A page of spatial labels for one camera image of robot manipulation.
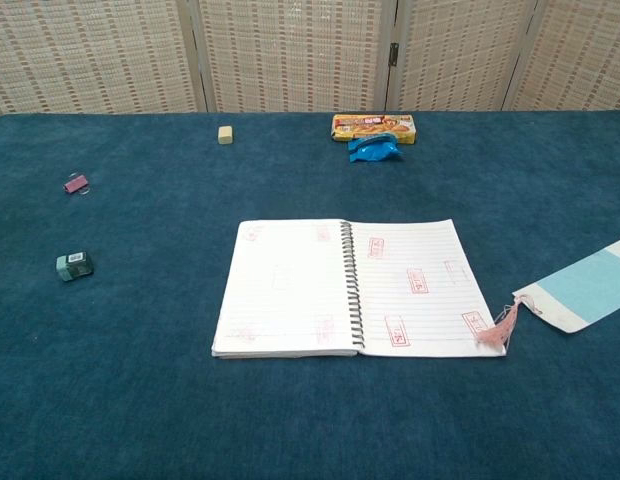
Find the light blue bookmark pink tassel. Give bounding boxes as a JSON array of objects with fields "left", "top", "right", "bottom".
[{"left": 477, "top": 238, "right": 620, "bottom": 347}]

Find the open white spiral notebook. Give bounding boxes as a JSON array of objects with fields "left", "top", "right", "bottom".
[{"left": 211, "top": 218, "right": 507, "bottom": 360}]

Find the blue snack packet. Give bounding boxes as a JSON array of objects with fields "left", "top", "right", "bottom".
[{"left": 347, "top": 132, "right": 405, "bottom": 164}]

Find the yellow curry box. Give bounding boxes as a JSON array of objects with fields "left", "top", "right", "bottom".
[{"left": 331, "top": 113, "right": 418, "bottom": 145}]

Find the woven folding screen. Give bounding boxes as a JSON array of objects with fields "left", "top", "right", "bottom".
[{"left": 0, "top": 0, "right": 620, "bottom": 120}]

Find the dark blue table cloth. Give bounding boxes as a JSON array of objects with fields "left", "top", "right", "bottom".
[{"left": 0, "top": 109, "right": 620, "bottom": 480}]

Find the green pencil sharpener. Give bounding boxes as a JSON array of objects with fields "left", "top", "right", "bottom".
[{"left": 55, "top": 251, "right": 95, "bottom": 283}]

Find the pink binder clip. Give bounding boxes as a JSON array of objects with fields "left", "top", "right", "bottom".
[{"left": 62, "top": 172, "right": 90, "bottom": 195}]

